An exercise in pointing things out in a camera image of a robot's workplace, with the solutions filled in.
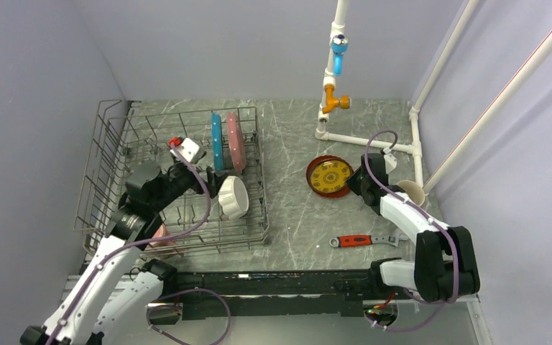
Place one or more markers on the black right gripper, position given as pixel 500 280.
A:
pixel 351 182

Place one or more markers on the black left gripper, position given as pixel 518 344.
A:
pixel 214 181

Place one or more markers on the red scalloped plate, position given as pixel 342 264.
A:
pixel 314 163

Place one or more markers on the white scalloped bowl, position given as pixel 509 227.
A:
pixel 233 198

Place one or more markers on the pink polka dot plate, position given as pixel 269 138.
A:
pixel 236 142

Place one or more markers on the blue polka dot plate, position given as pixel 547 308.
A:
pixel 217 141

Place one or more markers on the pink ghost pattern mug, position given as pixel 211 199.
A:
pixel 161 232

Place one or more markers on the yellow and red plate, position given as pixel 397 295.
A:
pixel 330 176

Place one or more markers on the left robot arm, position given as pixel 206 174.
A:
pixel 89 315

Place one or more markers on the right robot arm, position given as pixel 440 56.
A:
pixel 444 266

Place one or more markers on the beige ceramic mug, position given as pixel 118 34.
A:
pixel 413 190

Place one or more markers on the orange pipe fitting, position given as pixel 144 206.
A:
pixel 332 102

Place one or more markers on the blue pipe valve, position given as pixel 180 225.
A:
pixel 339 46

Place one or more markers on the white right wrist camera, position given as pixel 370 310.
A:
pixel 390 160

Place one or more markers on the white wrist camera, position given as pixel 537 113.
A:
pixel 390 160
pixel 186 148

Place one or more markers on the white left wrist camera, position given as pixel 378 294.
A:
pixel 186 148

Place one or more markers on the grey wire dish rack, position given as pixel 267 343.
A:
pixel 126 134

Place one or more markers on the red handled adjustable wrench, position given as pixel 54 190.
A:
pixel 359 240

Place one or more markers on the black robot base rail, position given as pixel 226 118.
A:
pixel 347 293

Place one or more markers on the white pvc pipe frame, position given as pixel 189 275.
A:
pixel 414 49

